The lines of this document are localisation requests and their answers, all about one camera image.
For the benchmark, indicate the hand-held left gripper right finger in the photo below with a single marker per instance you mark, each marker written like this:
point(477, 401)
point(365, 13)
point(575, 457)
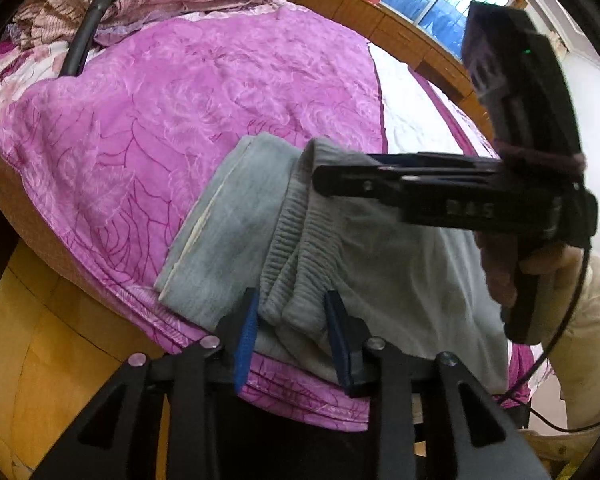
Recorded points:
point(337, 340)

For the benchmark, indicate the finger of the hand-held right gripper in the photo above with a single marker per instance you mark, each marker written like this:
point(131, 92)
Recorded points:
point(352, 180)
point(430, 160)

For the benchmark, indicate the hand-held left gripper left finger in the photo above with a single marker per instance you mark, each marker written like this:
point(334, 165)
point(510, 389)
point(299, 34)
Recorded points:
point(245, 341)

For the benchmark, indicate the grey pants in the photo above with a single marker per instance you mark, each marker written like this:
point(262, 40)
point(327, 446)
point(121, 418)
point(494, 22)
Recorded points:
point(405, 270)

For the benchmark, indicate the person's right forearm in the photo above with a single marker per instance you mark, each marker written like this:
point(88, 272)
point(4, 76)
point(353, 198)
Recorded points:
point(597, 350)

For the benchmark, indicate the person's right hand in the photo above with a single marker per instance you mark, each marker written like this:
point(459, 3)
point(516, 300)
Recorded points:
point(497, 270)

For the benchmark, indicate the wooden cabinet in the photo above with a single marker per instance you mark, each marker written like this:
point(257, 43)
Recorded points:
point(380, 25)

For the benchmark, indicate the window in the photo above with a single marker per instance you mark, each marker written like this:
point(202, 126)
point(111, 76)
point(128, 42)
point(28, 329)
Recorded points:
point(435, 7)

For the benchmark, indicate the purple floral bed blanket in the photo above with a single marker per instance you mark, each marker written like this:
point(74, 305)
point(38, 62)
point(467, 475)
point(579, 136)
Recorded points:
point(155, 135)

